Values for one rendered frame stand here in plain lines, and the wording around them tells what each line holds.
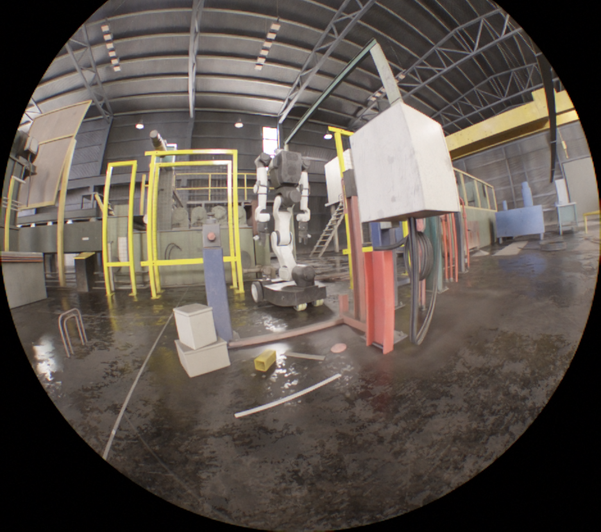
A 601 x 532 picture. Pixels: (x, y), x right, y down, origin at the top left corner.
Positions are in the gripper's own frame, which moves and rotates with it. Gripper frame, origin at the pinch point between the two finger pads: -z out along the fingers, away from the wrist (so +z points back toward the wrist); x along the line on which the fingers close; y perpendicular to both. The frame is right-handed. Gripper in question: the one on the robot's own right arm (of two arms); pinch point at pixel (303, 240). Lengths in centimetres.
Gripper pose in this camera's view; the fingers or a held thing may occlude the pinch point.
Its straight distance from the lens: 214.2
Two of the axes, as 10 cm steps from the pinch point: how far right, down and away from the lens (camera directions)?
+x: -5.2, -1.0, 8.5
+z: 0.3, -9.9, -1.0
